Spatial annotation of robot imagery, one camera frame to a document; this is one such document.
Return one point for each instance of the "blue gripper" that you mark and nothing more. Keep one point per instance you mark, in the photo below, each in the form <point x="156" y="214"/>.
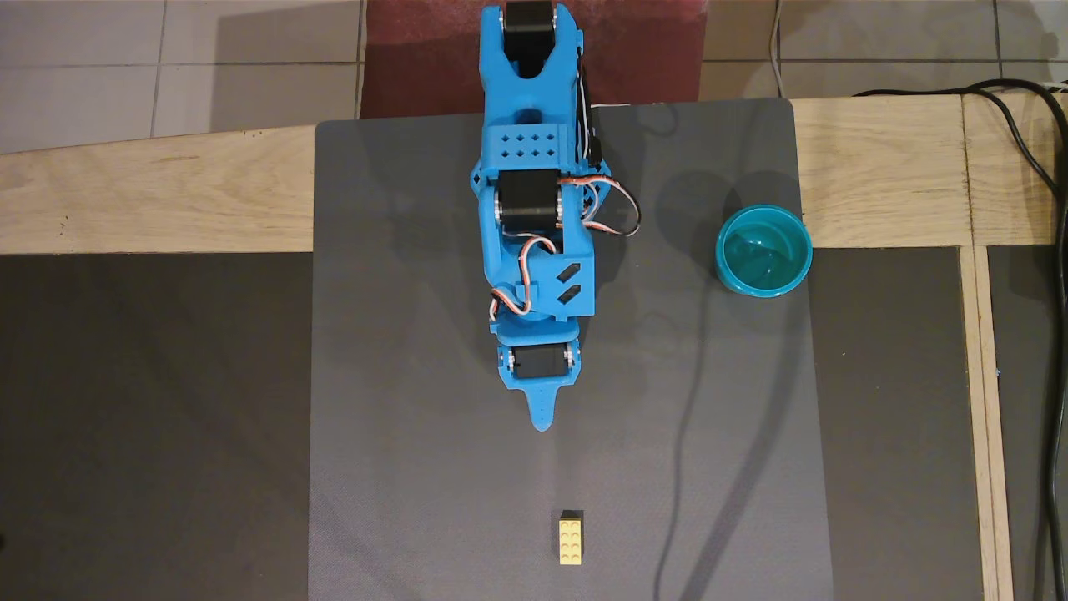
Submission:
<point x="540" y="362"/>

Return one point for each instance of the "cream lego brick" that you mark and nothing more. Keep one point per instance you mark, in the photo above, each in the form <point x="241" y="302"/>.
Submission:
<point x="571" y="538"/>

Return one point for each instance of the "dark grey mat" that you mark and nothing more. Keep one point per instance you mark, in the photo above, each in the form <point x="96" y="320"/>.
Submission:
<point x="417" y="376"/>

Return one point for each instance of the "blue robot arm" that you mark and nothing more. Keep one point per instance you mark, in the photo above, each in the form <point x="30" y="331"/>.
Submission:
<point x="534" y="150"/>

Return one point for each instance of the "maroon upholstered chair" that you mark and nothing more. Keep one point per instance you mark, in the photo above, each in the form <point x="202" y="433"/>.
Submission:
<point x="417" y="58"/>

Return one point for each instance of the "teal plastic cup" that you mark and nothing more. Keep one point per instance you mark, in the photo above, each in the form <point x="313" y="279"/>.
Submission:
<point x="763" y="255"/>

